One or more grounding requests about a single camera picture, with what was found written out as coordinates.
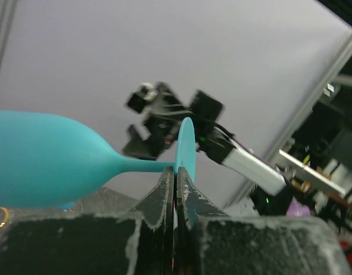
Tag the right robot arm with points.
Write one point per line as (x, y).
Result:
(272, 195)

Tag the purple cloth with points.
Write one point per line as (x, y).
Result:
(297, 209)

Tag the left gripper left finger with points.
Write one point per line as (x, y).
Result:
(138, 241)

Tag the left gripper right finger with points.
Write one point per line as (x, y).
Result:
(211, 242)

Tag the blue front wine glass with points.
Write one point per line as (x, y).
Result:
(66, 206)

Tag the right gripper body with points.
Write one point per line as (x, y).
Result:
(162, 113)

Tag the light blue back glass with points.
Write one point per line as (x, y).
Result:
(49, 160)

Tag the white desk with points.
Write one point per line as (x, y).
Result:
(297, 168)

